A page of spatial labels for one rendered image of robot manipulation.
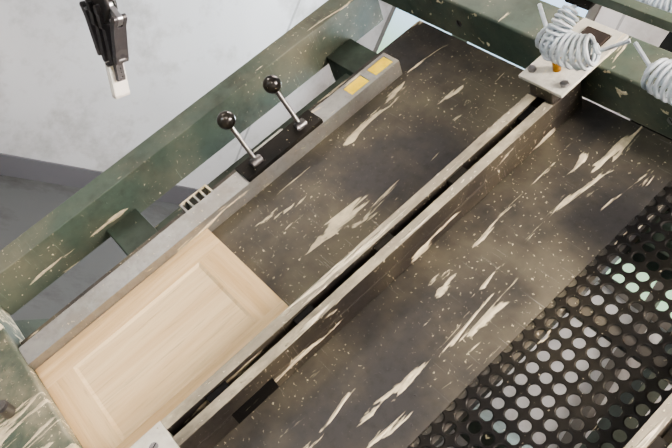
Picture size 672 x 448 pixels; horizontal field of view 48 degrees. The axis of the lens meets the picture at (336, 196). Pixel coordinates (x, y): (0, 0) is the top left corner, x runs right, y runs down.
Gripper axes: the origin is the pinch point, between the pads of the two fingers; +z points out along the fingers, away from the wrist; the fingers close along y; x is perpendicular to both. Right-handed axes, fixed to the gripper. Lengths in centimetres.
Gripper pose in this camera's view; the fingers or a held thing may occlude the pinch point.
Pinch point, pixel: (117, 78)
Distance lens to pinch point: 145.3
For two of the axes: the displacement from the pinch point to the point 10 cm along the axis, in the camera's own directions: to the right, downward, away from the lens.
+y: -6.8, -3.9, 6.3
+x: -7.4, 4.0, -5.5
